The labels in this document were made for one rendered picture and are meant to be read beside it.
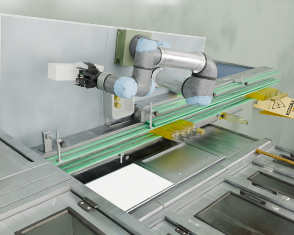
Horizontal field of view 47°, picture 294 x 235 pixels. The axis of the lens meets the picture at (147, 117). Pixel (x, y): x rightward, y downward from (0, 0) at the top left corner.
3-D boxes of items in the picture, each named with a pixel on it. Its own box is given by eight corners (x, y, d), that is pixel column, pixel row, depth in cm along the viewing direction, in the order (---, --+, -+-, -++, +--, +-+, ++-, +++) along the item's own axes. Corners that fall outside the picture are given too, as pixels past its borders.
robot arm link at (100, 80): (119, 73, 130) (117, 94, 132) (111, 71, 133) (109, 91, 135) (104, 73, 125) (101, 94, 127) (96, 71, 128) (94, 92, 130)
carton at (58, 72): (48, 63, 139) (56, 65, 135) (95, 64, 156) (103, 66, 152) (47, 77, 141) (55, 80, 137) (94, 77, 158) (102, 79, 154)
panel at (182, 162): (73, 193, 175) (115, 224, 153) (72, 188, 174) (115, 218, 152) (183, 143, 236) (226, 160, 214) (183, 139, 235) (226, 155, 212)
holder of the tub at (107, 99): (103, 124, 209) (112, 127, 204) (102, 80, 200) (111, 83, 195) (124, 117, 221) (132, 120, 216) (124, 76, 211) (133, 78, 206)
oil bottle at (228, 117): (216, 117, 278) (245, 126, 261) (218, 111, 277) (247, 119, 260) (220, 117, 282) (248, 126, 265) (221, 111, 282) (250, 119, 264)
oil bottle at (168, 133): (149, 131, 222) (174, 141, 208) (149, 123, 220) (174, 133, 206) (155, 129, 226) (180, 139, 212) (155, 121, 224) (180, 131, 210)
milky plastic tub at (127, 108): (103, 116, 207) (113, 120, 201) (102, 80, 199) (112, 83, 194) (125, 110, 219) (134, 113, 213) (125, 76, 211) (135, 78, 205)
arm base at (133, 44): (132, 31, 196) (144, 33, 189) (150, 37, 207) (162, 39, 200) (126, 57, 198) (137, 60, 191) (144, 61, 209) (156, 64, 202)
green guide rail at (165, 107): (146, 111, 214) (155, 114, 208) (146, 109, 213) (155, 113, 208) (273, 71, 331) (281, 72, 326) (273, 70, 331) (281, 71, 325)
